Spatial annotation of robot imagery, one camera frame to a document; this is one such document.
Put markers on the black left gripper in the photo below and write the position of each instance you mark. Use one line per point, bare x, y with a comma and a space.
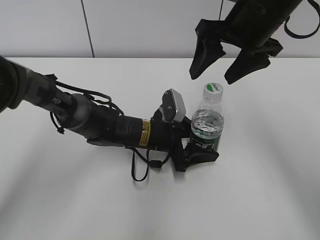
157, 135

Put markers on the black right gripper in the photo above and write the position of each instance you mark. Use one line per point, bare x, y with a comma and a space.
249, 26

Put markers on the clear water bottle green label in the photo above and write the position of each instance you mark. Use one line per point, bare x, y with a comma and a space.
207, 124

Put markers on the white green bottle cap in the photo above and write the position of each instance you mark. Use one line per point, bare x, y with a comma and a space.
213, 92

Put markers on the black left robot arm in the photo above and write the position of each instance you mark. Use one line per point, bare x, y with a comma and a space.
94, 116

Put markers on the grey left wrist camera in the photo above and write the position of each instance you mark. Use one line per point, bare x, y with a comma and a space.
172, 107

